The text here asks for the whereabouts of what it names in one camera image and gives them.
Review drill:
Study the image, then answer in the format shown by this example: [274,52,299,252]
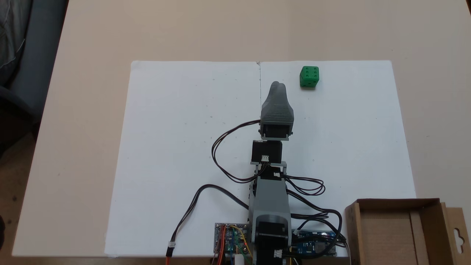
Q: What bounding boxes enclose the blue-grey chair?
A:
[0,0,69,155]

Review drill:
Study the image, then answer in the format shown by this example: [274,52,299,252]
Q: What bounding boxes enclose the yellow wire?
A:
[230,225,255,265]

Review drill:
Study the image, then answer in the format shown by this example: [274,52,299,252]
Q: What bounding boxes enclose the black gripper servo cable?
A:
[212,120,269,183]

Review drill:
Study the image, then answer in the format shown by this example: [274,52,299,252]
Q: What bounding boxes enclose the black elbow servo cable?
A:
[287,190,348,254]

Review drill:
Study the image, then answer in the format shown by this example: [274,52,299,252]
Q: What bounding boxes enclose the grey circuit board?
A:
[214,223,250,255]

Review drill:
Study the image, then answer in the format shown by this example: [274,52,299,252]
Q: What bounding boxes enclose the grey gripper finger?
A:
[279,83,291,105]
[266,82,279,105]

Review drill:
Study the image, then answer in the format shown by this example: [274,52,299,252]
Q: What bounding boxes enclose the green dice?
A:
[300,66,320,89]

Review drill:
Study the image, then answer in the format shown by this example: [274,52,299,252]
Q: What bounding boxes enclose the red wires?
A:
[212,225,226,265]

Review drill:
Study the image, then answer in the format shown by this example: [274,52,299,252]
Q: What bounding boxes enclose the brown cardboard box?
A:
[345,198,471,265]

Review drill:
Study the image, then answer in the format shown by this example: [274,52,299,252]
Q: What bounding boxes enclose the blue circuit board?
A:
[292,229,337,257]

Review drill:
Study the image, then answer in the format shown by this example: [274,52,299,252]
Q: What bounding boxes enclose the black wrist servo cable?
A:
[283,175,326,197]

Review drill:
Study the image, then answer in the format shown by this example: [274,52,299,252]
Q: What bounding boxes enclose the black cable with white connector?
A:
[166,184,250,265]

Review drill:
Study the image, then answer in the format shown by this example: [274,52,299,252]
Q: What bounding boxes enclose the white paper sheet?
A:
[105,60,417,257]

